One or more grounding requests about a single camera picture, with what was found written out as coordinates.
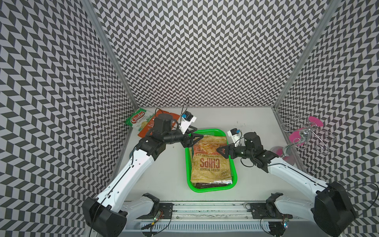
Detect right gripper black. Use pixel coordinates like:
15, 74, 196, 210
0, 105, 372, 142
216, 142, 254, 160

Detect green plastic basket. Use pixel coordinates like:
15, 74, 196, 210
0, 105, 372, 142
185, 129, 238, 193

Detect orange Chips bag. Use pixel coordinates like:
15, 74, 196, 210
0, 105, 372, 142
189, 135, 233, 185

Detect brown dark snack bag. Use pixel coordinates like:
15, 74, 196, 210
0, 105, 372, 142
194, 183, 230, 189

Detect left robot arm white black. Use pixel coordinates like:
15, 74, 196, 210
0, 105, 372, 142
82, 112, 203, 237

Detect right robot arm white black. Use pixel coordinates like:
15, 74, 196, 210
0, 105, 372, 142
217, 132, 358, 237

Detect red orange snack bag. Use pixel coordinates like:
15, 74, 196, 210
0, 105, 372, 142
138, 109, 179, 138

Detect green red Chuba bag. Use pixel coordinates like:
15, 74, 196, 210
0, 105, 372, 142
125, 108, 154, 131

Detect chrome pink cup stand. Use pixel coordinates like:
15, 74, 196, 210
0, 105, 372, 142
270, 114, 337, 165

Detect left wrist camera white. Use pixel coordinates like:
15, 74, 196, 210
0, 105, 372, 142
179, 111, 197, 134

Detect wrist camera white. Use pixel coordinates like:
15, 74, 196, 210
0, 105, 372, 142
227, 128, 243, 148
179, 111, 197, 134

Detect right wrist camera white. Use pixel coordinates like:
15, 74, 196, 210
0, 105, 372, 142
227, 128, 243, 148

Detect aluminium front rail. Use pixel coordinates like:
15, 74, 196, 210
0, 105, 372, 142
88, 201, 338, 223

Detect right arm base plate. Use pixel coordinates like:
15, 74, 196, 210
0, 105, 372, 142
248, 202, 293, 220

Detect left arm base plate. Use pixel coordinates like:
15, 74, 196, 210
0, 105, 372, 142
139, 202, 174, 220

